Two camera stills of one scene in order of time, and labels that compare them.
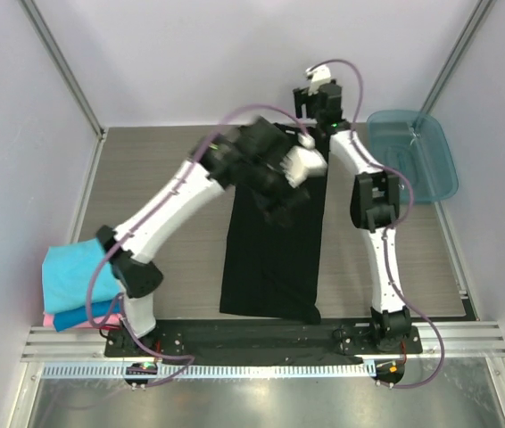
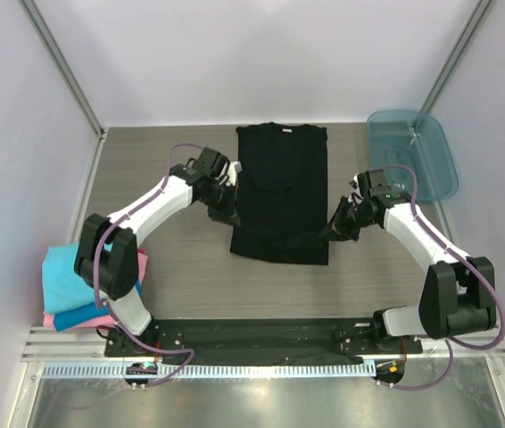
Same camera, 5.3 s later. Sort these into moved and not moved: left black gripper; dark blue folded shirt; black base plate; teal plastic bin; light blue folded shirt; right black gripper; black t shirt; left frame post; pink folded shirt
Moved: black t shirt; left black gripper; right black gripper
Not moved: black base plate; pink folded shirt; left frame post; light blue folded shirt; dark blue folded shirt; teal plastic bin
